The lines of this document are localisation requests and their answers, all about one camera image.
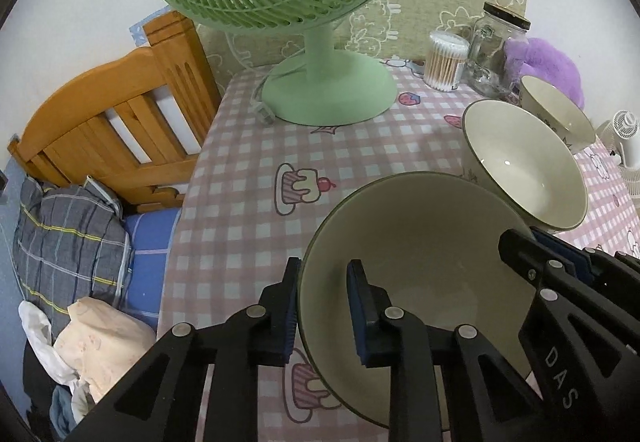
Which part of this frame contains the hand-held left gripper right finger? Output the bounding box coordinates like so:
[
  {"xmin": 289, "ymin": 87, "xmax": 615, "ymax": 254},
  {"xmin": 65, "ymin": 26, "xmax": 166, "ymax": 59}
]
[{"xmin": 346, "ymin": 259, "xmax": 551, "ymax": 442}]

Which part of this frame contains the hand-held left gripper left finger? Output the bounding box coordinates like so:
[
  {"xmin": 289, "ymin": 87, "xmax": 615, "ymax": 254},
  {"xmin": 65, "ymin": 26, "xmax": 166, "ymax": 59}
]
[{"xmin": 65, "ymin": 256, "xmax": 302, "ymax": 442}]

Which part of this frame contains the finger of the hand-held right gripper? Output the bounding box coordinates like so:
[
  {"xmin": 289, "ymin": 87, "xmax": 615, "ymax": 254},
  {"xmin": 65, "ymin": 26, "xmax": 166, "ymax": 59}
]
[
  {"xmin": 530, "ymin": 226, "xmax": 640, "ymax": 353},
  {"xmin": 498, "ymin": 227, "xmax": 640, "ymax": 442}
]

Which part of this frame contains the floral ceramic bowl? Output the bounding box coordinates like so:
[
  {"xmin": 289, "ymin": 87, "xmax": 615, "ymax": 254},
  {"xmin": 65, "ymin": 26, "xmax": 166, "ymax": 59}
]
[
  {"xmin": 461, "ymin": 99, "xmax": 589, "ymax": 231},
  {"xmin": 519, "ymin": 74, "xmax": 597, "ymax": 152},
  {"xmin": 297, "ymin": 171, "xmax": 540, "ymax": 429}
]

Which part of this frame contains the pink checked cartoon tablecloth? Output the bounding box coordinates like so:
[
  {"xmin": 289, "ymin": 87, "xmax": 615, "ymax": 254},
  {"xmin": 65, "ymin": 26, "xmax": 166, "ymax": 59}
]
[{"xmin": 156, "ymin": 55, "xmax": 640, "ymax": 442}]

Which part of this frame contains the white standing fan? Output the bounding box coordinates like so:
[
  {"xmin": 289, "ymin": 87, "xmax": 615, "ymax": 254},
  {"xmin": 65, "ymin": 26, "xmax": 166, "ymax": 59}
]
[{"xmin": 597, "ymin": 110, "xmax": 640, "ymax": 200}]

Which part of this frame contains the blue bed sheet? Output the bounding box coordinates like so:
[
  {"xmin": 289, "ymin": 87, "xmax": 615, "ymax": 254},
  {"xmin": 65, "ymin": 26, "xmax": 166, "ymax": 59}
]
[{"xmin": 122, "ymin": 207, "xmax": 183, "ymax": 323}]

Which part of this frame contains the peach cloth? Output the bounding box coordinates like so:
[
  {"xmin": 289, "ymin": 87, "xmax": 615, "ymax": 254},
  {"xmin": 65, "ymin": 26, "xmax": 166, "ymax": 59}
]
[{"xmin": 52, "ymin": 296, "xmax": 157, "ymax": 400}]

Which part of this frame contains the purple plush toy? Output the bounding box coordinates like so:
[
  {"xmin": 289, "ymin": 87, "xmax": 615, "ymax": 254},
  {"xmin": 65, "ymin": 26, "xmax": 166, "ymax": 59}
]
[{"xmin": 502, "ymin": 37, "xmax": 585, "ymax": 108}]

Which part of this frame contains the glass jar with dark lid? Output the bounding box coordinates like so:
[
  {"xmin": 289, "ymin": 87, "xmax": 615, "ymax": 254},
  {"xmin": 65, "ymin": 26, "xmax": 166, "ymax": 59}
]
[{"xmin": 462, "ymin": 1, "xmax": 531, "ymax": 98}]

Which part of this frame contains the green desk fan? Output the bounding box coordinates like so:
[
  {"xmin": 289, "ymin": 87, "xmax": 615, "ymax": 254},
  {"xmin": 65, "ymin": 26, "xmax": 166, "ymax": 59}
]
[{"xmin": 137, "ymin": 0, "xmax": 419, "ymax": 126}]

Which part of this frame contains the grey plaid pillow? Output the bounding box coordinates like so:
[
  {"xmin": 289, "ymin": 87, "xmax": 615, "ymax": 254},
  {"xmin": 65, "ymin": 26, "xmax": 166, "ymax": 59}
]
[{"xmin": 14, "ymin": 175, "xmax": 133, "ymax": 338}]

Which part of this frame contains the cotton swab box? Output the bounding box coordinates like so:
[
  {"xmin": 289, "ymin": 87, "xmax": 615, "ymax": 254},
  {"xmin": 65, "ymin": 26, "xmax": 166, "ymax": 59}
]
[{"xmin": 423, "ymin": 31, "xmax": 470, "ymax": 91}]

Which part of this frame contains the dark blue clothing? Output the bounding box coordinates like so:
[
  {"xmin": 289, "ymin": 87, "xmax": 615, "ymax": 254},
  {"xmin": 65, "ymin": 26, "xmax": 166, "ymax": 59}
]
[{"xmin": 22, "ymin": 347, "xmax": 101, "ymax": 442}]

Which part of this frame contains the white cloth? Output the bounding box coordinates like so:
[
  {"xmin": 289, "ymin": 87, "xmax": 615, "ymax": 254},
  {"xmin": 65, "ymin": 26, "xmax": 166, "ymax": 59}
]
[{"xmin": 19, "ymin": 301, "xmax": 81, "ymax": 385}]

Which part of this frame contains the wooden bed headboard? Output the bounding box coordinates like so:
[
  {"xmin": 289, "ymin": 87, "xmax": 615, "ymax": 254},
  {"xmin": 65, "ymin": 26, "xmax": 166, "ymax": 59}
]
[{"xmin": 7, "ymin": 11, "xmax": 223, "ymax": 214}]

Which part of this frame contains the white fan power cable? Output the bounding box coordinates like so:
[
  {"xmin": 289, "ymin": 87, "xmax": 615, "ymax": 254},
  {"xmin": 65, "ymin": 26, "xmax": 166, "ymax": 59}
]
[{"xmin": 252, "ymin": 42, "xmax": 306, "ymax": 125}]

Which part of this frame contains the blue wall sticker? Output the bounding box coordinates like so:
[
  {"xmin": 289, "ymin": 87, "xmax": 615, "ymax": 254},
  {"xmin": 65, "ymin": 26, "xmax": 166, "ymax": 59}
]
[{"xmin": 129, "ymin": 19, "xmax": 151, "ymax": 46}]

